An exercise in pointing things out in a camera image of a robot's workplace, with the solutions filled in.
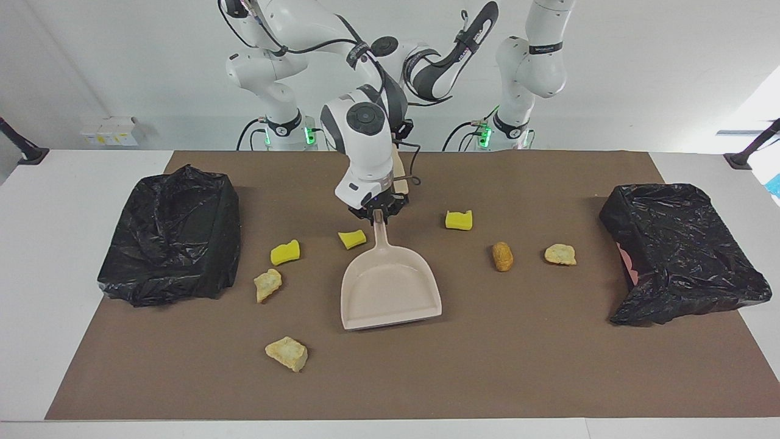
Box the black bag bin, pink inside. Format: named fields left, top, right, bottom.
left=599, top=183, right=773, bottom=327

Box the black trash bag bin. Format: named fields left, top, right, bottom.
left=97, top=164, right=243, bottom=307

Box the black angled stand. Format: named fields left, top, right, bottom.
left=0, top=117, right=49, bottom=165
left=724, top=119, right=780, bottom=170

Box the beige plastic dustpan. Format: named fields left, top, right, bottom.
left=340, top=209, right=442, bottom=331

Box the beige brush with black bristles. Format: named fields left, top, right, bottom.
left=393, top=148, right=411, bottom=196

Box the brown table mat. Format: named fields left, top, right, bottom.
left=44, top=151, right=780, bottom=421

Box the white wall socket box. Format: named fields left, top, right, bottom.
left=81, top=117, right=140, bottom=147

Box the black base power cable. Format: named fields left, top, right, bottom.
left=442, top=105, right=500, bottom=152
left=236, top=118, right=269, bottom=151

